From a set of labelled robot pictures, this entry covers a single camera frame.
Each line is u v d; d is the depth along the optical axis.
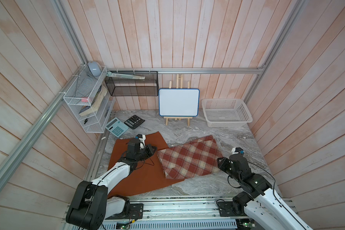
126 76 0.91
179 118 1.07
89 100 0.70
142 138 0.81
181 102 1.01
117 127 1.07
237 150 0.69
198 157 0.90
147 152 0.76
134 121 1.11
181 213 0.73
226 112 1.18
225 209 0.73
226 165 0.69
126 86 1.07
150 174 0.84
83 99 0.73
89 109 0.78
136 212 0.73
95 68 0.82
